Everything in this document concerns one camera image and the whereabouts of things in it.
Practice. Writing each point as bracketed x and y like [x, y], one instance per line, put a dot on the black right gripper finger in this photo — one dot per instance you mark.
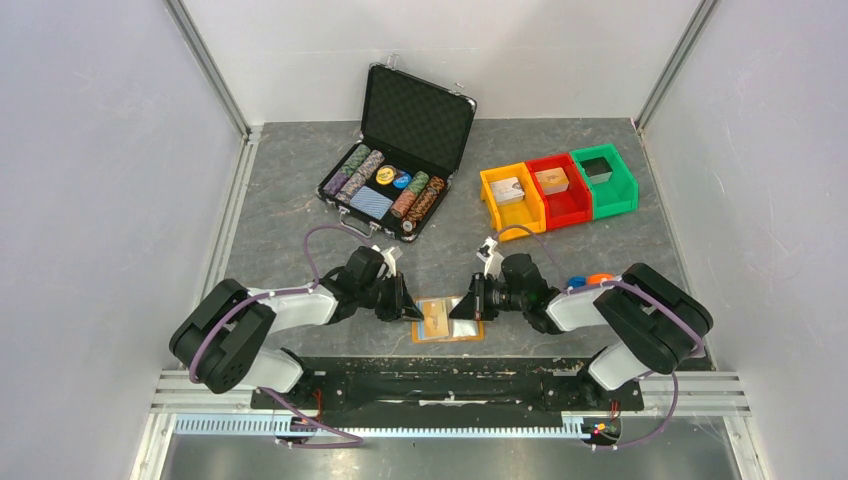
[478, 286]
[470, 307]

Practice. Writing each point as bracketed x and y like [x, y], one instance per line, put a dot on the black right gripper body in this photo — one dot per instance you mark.
[499, 298]

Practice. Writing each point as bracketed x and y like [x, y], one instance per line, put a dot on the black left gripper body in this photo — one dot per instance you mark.
[367, 293]

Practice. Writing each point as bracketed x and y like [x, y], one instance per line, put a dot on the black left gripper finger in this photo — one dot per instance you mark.
[406, 306]
[388, 309]

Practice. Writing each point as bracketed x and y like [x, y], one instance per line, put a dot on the gold brown credit card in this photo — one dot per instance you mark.
[436, 324]

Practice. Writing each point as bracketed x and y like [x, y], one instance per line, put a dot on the orange leather card holder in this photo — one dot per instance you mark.
[461, 330]

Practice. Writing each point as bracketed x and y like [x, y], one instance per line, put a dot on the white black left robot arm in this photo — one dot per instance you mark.
[223, 342]

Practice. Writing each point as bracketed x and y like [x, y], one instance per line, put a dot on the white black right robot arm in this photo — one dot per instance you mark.
[657, 324]

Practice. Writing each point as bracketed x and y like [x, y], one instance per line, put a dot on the blue playing card deck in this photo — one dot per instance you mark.
[371, 203]

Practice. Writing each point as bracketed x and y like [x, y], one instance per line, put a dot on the card deck in yellow bin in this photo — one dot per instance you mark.
[507, 191]

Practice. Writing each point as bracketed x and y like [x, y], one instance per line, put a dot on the card deck in red bin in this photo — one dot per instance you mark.
[552, 181]

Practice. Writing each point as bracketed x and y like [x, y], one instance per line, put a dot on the blue orange toy truck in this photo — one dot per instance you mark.
[577, 282]

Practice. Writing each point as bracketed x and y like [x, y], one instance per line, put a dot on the yellow plastic bin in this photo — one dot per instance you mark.
[528, 210]

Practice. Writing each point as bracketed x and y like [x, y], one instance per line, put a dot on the red plastic bin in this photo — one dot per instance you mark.
[566, 197]

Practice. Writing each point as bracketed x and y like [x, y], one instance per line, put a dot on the blue dealer chip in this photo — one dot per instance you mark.
[401, 181]

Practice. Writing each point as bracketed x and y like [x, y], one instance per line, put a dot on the yellow dealer chip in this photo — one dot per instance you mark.
[386, 175]

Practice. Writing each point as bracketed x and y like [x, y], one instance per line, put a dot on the green plastic bin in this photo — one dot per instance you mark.
[620, 194]

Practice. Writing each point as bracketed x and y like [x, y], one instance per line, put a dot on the black box in green bin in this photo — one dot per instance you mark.
[598, 170]

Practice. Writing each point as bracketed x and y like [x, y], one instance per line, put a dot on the black poker chip case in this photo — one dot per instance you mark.
[415, 126]

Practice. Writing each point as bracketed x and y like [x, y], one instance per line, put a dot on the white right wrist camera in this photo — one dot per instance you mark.
[491, 258]

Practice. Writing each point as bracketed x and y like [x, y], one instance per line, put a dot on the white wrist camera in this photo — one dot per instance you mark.
[391, 255]
[491, 258]

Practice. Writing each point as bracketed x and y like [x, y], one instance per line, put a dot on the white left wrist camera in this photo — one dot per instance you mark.
[391, 255]

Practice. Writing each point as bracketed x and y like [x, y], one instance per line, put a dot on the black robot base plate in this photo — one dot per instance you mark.
[422, 392]

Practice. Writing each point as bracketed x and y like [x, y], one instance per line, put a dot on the slotted aluminium cable duct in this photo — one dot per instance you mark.
[280, 425]

